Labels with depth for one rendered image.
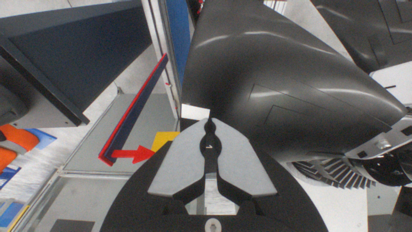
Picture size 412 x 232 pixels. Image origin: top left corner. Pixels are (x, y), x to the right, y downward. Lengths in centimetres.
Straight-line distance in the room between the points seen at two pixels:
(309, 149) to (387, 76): 18
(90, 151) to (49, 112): 82
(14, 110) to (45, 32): 22
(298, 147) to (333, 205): 40
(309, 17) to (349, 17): 118
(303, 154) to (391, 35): 22
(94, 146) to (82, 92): 82
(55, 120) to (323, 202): 84
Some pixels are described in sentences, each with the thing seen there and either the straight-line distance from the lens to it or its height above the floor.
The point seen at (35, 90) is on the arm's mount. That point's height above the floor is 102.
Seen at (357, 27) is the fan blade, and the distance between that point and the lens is 34.
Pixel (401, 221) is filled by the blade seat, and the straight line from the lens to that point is 35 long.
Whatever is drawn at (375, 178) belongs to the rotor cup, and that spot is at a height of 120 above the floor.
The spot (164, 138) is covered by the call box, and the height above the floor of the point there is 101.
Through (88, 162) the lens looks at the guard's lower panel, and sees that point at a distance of 127.
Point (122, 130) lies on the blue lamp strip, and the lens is 21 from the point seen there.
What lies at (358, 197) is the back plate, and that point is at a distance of 63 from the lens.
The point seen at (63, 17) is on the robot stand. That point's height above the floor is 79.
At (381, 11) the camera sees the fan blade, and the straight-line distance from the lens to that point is 35.
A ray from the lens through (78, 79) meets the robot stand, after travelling 58.
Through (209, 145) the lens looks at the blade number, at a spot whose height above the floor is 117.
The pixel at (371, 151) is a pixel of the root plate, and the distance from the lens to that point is 29.
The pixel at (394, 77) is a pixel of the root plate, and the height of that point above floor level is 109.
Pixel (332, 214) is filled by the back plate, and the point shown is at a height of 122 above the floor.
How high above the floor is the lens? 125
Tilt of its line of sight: 44 degrees down
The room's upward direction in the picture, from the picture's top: 180 degrees counter-clockwise
